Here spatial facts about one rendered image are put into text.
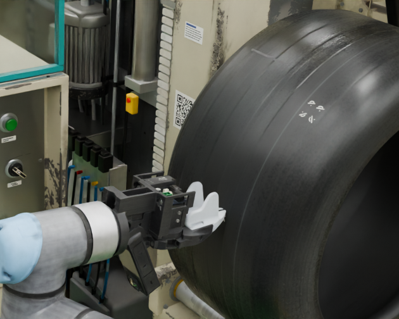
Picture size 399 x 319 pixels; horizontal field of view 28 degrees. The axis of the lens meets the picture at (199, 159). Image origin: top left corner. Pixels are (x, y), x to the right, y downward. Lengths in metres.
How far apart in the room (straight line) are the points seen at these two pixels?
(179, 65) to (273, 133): 0.41
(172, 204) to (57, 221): 0.16
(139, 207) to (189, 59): 0.51
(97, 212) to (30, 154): 0.63
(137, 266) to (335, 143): 0.32
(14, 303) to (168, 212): 0.22
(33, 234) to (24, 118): 0.66
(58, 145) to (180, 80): 0.28
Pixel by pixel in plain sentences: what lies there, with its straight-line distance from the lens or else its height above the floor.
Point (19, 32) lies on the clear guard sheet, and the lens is 1.47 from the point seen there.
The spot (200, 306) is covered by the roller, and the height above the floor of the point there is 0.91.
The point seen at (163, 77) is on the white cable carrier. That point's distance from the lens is 1.55.
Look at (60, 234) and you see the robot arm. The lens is 0.94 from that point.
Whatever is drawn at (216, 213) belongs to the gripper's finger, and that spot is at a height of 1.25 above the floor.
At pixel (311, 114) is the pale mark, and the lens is 1.11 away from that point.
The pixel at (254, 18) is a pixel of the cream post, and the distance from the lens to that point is 1.44.
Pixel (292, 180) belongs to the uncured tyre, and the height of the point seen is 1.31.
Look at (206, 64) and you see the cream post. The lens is 1.43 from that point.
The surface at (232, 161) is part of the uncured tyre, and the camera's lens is 1.15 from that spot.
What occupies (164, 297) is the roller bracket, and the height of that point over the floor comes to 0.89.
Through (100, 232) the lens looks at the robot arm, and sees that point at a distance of 0.97.
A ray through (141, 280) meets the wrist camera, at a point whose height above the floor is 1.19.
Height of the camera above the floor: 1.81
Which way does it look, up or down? 26 degrees down
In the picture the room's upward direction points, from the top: 5 degrees clockwise
